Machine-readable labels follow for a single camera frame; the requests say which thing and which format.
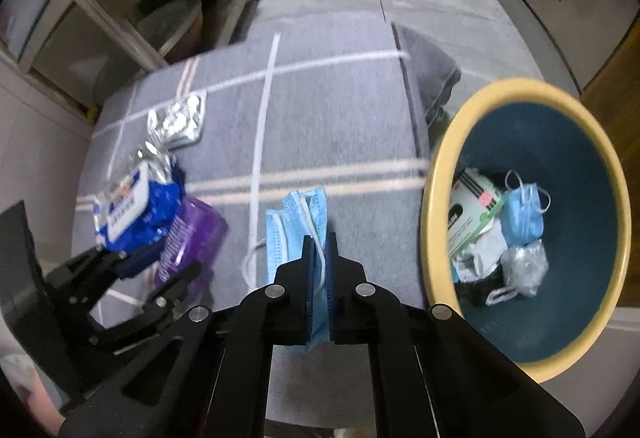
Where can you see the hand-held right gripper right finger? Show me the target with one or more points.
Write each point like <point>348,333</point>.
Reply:
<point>345,318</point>

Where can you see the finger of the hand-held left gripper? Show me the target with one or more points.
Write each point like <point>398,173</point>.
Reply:
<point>140,263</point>
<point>165,298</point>

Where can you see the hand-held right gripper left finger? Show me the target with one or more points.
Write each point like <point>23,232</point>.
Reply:
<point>314,298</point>

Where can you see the blue wet wipes packet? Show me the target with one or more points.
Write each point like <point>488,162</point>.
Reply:
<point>150,208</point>

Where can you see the purple and silver snack wrapper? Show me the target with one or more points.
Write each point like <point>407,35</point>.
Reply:
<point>195,233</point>

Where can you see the blue face mask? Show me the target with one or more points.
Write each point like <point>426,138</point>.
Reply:
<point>290,228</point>
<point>520,218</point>

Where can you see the small green box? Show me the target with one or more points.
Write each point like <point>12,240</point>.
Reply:
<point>470,223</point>

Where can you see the white tissue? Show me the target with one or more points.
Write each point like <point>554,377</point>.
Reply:
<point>487,248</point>

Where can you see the clear plastic bag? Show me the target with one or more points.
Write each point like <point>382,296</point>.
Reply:
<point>525,268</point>

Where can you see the blue bin with yellow rim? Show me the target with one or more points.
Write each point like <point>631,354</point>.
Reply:
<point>575,158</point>

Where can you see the person's left forearm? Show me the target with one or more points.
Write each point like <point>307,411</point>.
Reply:
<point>35,408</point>

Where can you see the black plastic bag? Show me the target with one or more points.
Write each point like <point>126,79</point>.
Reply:
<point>480,290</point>

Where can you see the silver blister pack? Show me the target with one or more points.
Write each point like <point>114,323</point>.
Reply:
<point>182,118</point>

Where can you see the small yellow object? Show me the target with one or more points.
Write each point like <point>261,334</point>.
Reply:
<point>93,111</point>

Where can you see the grey checked cloth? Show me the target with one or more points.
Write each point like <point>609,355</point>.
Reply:
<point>340,118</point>

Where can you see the dark wok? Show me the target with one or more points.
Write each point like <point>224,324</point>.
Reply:
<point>192,38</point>

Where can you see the stainless steel kitchen rack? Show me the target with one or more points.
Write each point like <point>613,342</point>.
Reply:
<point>112,18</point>

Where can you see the stainless steel appliance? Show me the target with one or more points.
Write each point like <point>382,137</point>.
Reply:
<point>575,18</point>

